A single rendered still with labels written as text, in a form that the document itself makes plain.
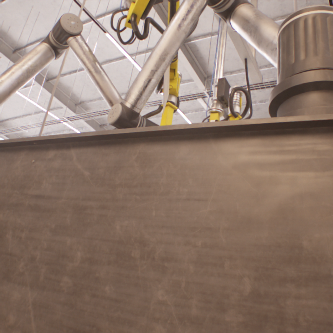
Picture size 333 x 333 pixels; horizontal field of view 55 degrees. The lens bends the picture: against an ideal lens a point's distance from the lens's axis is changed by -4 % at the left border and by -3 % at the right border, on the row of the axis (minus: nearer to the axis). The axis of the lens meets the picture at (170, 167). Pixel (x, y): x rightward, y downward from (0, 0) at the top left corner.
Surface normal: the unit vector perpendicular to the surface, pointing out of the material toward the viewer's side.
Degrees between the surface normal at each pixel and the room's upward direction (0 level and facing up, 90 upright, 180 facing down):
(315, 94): 90
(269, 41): 96
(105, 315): 90
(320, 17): 90
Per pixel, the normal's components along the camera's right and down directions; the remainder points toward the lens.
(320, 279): -0.40, -0.36
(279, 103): -0.57, 0.76
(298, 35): -0.74, -0.33
